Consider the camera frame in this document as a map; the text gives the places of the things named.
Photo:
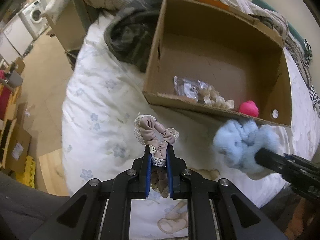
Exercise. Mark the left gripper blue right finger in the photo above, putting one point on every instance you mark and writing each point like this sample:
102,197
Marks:
170,170

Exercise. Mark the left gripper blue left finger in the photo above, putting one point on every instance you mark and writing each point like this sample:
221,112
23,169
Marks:
147,167

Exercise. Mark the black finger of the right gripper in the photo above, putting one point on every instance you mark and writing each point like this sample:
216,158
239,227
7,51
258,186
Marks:
303,175

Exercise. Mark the beige lace scrunchie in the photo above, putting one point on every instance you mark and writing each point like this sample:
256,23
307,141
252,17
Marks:
153,134

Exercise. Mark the light blue plush toy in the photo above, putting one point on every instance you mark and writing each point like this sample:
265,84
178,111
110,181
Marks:
239,141

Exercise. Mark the pink rubber duck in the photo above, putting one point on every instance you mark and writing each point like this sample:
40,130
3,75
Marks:
249,108

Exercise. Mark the white floral duvet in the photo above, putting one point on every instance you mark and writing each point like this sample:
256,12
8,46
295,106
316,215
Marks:
103,98

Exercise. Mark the brown cardboard box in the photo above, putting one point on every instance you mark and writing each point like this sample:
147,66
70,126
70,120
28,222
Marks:
209,41

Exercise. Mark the dark grey blanket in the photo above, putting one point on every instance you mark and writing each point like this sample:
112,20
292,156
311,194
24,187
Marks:
130,34

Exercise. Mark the white washing machine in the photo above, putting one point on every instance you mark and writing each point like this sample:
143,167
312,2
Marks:
31,16

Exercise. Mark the white cabinet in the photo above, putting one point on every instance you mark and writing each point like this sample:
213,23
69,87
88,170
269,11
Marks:
15,39

